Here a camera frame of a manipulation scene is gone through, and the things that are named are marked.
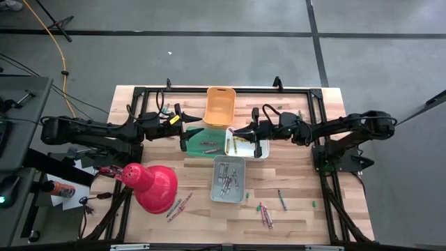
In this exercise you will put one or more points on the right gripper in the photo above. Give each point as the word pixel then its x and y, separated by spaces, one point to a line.
pixel 270 129

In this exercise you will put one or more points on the black table frame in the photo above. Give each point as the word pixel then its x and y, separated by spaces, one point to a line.
pixel 258 91

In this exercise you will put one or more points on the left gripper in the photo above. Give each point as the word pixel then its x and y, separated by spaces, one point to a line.
pixel 160 127

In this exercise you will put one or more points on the orange plastic bin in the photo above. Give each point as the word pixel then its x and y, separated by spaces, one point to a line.
pixel 219 108

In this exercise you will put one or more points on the silver aluminium bracket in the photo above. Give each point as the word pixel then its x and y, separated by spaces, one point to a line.
pixel 129 247

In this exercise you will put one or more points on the white crayon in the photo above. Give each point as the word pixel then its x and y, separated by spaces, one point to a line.
pixel 235 179
pixel 225 172
pixel 221 173

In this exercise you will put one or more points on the green translucent plastic bin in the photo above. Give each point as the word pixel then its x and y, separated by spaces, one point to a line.
pixel 216 134

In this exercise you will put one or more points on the black metal bar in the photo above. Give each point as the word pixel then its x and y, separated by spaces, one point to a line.
pixel 435 101

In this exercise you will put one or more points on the black table clamp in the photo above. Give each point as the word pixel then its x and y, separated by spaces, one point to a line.
pixel 168 83
pixel 277 83

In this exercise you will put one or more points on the black computer mouse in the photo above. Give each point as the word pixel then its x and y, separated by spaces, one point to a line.
pixel 8 190

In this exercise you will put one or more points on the orange and black can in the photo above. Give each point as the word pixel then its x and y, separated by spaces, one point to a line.
pixel 61 190

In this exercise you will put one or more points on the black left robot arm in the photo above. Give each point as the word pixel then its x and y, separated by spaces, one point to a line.
pixel 97 132

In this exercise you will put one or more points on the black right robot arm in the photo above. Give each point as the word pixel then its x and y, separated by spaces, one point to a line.
pixel 334 125

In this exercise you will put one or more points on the black caster wheel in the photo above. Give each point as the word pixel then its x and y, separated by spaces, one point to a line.
pixel 33 236

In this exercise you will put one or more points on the person's foot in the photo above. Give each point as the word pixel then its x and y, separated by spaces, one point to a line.
pixel 10 5

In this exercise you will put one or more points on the red desk lamp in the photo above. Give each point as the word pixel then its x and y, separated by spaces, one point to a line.
pixel 153 188

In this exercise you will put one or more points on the white paper sheet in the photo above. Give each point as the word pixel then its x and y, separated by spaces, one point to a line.
pixel 75 200

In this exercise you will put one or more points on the grey desk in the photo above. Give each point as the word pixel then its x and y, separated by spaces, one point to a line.
pixel 31 104
pixel 21 223

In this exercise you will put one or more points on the black hand tool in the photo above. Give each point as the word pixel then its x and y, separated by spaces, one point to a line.
pixel 10 104

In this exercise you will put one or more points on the teal crayon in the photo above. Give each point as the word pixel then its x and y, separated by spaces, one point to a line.
pixel 167 108

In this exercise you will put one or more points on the black tripod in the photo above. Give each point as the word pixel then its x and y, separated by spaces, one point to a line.
pixel 57 24

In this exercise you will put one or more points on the yellow crayon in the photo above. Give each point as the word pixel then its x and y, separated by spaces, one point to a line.
pixel 244 139
pixel 235 145
pixel 228 145

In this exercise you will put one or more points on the white plastic bin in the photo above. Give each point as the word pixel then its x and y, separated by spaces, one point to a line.
pixel 244 153

